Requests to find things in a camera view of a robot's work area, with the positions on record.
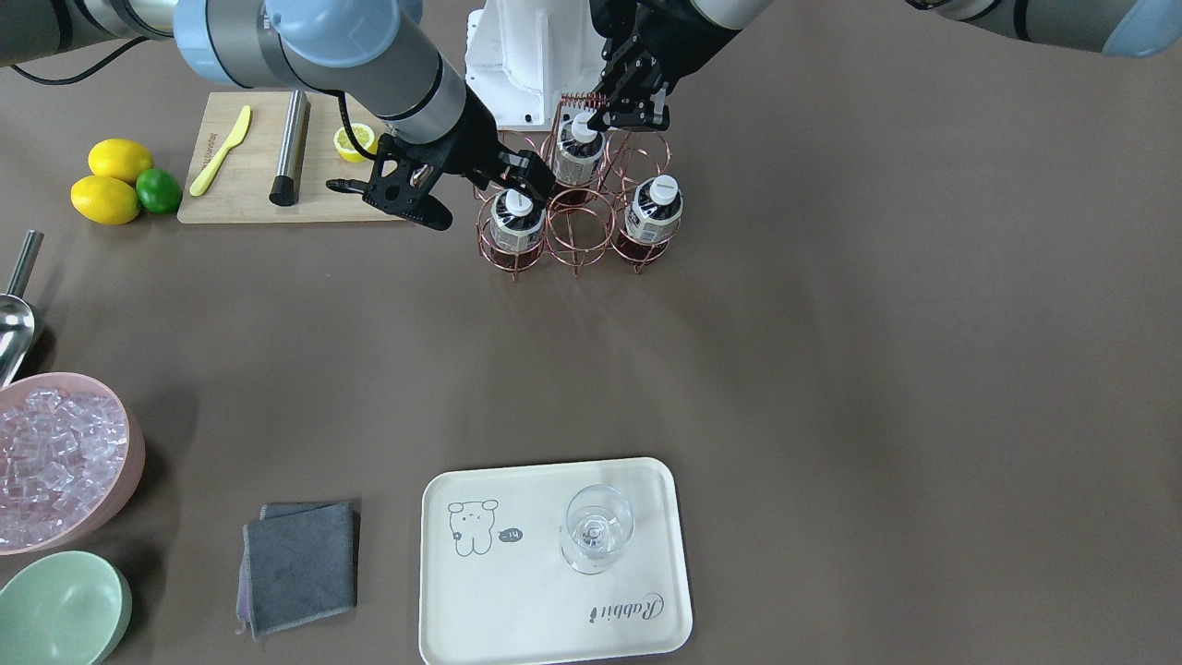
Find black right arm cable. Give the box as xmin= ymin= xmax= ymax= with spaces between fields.
xmin=0 ymin=35 xmax=152 ymax=87

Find yellow lemon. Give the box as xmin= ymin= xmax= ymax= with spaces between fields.
xmin=86 ymin=138 xmax=155 ymax=185
xmin=70 ymin=175 xmax=142 ymax=224

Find steel muddler black tip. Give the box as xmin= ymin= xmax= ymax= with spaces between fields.
xmin=269 ymin=90 xmax=311 ymax=207

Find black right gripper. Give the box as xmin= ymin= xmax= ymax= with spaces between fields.
xmin=434 ymin=111 xmax=559 ymax=213

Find yellow lemon upper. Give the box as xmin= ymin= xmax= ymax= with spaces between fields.
xmin=86 ymin=138 xmax=155 ymax=185

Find green bowl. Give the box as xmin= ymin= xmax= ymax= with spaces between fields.
xmin=1 ymin=550 xmax=132 ymax=664

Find yellow plastic knife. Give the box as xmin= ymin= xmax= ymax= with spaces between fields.
xmin=188 ymin=105 xmax=253 ymax=198

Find yellow lemon lower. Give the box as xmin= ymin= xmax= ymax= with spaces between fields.
xmin=70 ymin=175 xmax=142 ymax=224

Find half lemon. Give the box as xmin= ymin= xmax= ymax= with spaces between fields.
xmin=332 ymin=122 xmax=379 ymax=163

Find clear wine glass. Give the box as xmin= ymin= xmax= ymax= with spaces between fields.
xmin=559 ymin=484 xmax=636 ymax=575

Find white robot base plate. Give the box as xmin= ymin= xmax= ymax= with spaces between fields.
xmin=465 ymin=1 xmax=606 ymax=132

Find pink bowl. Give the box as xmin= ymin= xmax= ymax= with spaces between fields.
xmin=4 ymin=373 xmax=145 ymax=556

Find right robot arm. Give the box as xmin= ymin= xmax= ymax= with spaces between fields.
xmin=1 ymin=1 xmax=556 ymax=230

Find bamboo cutting board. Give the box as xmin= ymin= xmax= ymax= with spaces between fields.
xmin=177 ymin=90 xmax=409 ymax=226

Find clear ice cubes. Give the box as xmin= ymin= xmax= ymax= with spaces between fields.
xmin=1 ymin=387 xmax=129 ymax=550

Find steel ice scoop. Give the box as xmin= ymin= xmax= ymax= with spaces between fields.
xmin=1 ymin=230 xmax=45 ymax=387

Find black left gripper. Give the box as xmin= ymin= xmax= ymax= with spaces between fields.
xmin=591 ymin=9 xmax=730 ymax=131

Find tea bottle near left arm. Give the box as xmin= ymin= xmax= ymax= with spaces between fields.
xmin=552 ymin=110 xmax=608 ymax=208

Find copper wire bottle basket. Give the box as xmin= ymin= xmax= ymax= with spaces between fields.
xmin=474 ymin=92 xmax=686 ymax=279

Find green lime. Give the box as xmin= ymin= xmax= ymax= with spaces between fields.
xmin=134 ymin=168 xmax=183 ymax=215

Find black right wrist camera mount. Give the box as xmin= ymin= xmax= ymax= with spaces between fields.
xmin=325 ymin=133 xmax=452 ymax=232

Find grey folded cloth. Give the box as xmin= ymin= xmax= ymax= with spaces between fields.
xmin=235 ymin=502 xmax=361 ymax=640

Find tea bottle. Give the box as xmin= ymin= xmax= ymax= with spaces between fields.
xmin=488 ymin=189 xmax=544 ymax=272
xmin=613 ymin=174 xmax=684 ymax=270

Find cream rabbit tray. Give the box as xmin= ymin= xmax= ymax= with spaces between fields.
xmin=418 ymin=457 xmax=694 ymax=664

